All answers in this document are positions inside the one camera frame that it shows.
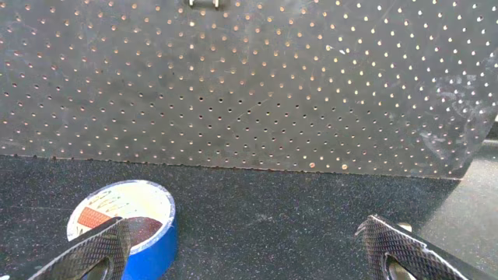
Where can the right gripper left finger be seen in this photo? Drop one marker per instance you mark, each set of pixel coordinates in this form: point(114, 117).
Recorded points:
point(102, 241)

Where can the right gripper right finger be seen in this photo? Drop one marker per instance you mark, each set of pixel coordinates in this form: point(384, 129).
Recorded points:
point(397, 241)

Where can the roll of blue tape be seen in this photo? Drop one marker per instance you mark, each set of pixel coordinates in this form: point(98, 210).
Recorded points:
point(157, 249)

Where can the black pegboard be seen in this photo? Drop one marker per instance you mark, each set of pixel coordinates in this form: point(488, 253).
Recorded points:
point(233, 81)

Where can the metal hook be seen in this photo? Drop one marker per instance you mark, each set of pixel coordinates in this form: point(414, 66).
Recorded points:
point(191, 3)

